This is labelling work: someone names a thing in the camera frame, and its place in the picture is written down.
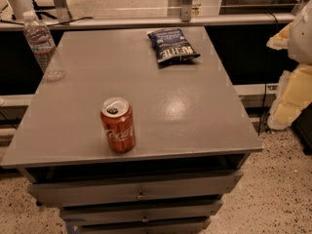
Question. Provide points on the top grey drawer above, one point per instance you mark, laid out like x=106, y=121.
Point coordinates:
x=133, y=189

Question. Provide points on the middle grey drawer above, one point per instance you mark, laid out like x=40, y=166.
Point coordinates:
x=143, y=212

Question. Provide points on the grey drawer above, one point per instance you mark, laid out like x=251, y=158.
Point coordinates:
x=164, y=226
x=143, y=212
x=133, y=189

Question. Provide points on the grey metal railing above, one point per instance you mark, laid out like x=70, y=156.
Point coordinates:
x=89, y=24

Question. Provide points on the bottom grey drawer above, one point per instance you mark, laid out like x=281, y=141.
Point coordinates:
x=164, y=226

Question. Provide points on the clear plastic water bottle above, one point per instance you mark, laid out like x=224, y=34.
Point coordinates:
x=43, y=47

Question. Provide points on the red coke can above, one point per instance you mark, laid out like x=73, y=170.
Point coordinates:
x=116, y=116

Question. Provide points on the grey drawer cabinet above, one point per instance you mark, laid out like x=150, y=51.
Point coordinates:
x=187, y=117

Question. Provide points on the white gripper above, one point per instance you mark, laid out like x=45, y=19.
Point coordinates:
x=301, y=38

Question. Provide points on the blue chip bag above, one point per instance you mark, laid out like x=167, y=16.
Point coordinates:
x=170, y=45

